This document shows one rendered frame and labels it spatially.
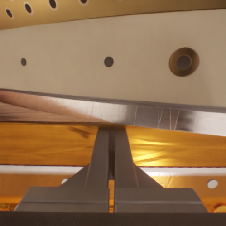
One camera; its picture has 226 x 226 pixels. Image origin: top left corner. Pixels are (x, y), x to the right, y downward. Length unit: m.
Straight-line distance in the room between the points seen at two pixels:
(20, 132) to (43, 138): 0.02
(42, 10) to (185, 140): 0.19
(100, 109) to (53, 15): 0.10
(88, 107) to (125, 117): 0.04
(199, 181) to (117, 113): 0.11
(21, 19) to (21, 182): 0.17
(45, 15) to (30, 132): 0.11
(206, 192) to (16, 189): 0.21
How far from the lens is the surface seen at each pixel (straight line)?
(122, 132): 0.15
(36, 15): 0.20
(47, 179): 0.20
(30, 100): 0.22
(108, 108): 0.16
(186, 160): 0.19
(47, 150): 0.18
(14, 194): 0.22
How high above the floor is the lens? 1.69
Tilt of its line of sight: 16 degrees up
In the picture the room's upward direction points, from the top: 179 degrees counter-clockwise
